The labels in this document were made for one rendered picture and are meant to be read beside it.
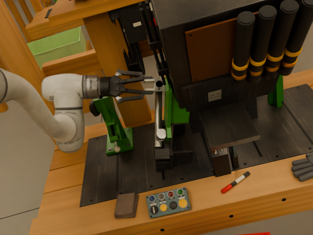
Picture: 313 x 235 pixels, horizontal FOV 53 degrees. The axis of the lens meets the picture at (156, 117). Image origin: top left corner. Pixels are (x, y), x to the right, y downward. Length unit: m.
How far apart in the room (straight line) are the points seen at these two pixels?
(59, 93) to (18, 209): 1.87
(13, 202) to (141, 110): 1.75
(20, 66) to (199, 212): 0.97
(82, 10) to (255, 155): 0.85
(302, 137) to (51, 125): 0.95
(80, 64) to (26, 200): 1.68
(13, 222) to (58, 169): 1.34
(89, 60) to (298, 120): 0.97
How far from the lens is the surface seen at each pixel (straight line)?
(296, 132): 1.40
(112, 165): 1.43
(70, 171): 1.54
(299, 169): 1.24
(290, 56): 0.94
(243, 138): 1.05
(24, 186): 3.10
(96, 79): 1.19
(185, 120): 1.18
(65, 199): 1.43
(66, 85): 1.18
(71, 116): 1.17
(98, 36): 1.40
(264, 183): 1.22
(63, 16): 1.25
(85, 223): 1.28
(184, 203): 1.15
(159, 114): 1.30
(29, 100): 0.94
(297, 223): 2.20
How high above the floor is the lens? 1.85
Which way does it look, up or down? 36 degrees down
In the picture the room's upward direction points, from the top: 18 degrees counter-clockwise
